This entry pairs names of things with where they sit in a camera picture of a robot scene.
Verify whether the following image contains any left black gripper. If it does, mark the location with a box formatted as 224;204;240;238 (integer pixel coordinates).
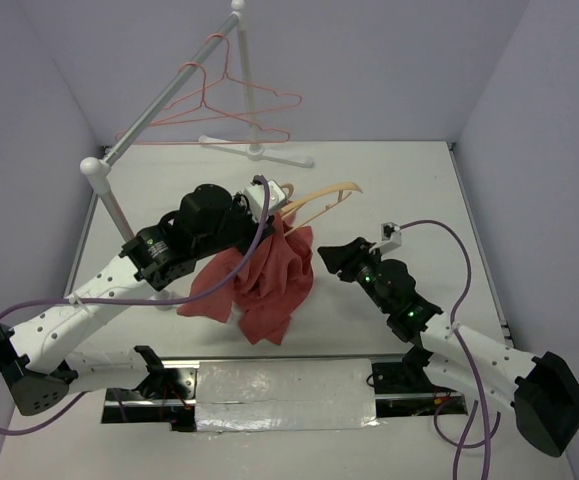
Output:
194;191;275;260

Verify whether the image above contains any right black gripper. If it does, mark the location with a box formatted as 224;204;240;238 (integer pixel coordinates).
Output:
317;236;393;314

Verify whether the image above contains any red t shirt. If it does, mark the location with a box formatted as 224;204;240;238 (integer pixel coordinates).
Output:
177;215;314;345

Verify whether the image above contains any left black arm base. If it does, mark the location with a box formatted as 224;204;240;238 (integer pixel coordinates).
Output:
101;358;200;433

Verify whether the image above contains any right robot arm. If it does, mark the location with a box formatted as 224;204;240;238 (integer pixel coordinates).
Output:
317;237;579;457

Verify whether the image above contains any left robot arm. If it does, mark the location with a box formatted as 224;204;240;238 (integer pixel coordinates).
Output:
0;177;287;416

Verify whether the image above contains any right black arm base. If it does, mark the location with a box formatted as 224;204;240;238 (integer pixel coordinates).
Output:
366;361;435;395

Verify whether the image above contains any silver foil tape panel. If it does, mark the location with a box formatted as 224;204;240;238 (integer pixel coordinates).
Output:
195;359;377;432

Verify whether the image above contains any white garment rack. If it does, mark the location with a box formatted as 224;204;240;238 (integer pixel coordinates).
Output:
78;0;315;314

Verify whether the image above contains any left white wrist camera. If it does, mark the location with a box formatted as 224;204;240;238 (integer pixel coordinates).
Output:
242;180;288;222

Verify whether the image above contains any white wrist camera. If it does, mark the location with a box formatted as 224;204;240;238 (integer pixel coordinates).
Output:
242;180;288;222
370;222;402;255

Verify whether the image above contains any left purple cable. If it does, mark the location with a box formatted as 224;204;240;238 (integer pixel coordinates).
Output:
0;175;272;436

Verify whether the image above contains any purple cable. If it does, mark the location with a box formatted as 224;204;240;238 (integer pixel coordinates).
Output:
0;175;272;436
396;218;500;480

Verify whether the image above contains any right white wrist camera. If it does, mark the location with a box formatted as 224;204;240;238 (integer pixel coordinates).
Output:
370;222;402;255

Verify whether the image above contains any pink wire hanger near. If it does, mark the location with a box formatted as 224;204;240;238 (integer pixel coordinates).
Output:
114;61;290;146

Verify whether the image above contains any pink wire hanger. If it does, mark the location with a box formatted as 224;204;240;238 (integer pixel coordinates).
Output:
203;32;303;121
114;61;290;146

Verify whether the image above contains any pink wire hanger far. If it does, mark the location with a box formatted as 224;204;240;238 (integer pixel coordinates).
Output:
203;32;303;121

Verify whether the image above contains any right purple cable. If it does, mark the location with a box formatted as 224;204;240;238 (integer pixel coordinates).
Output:
396;218;500;480

